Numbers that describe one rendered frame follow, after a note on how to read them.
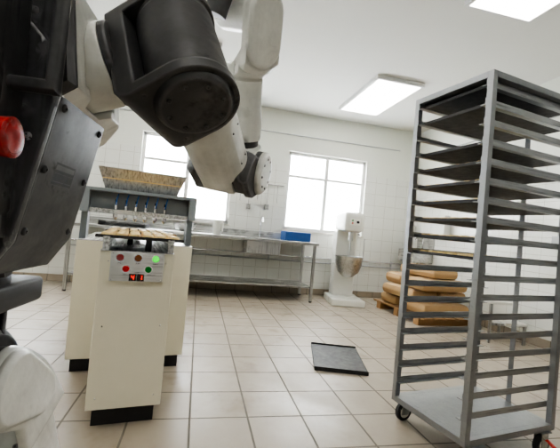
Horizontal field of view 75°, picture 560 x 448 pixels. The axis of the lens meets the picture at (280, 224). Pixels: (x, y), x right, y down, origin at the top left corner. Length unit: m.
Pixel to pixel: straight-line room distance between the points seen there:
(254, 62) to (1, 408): 0.54
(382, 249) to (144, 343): 5.21
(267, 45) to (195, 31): 0.22
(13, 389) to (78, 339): 2.22
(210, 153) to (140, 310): 1.48
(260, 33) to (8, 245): 0.44
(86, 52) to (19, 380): 0.35
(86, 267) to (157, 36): 2.27
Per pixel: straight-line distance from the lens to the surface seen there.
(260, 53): 0.63
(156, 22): 0.45
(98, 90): 0.45
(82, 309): 2.66
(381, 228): 6.61
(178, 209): 2.68
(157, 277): 1.89
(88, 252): 2.60
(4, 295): 0.49
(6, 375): 0.48
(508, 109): 2.10
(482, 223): 1.86
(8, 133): 0.35
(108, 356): 2.00
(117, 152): 6.04
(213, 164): 0.56
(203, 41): 0.42
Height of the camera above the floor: 1.00
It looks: 1 degrees up
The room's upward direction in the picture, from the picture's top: 5 degrees clockwise
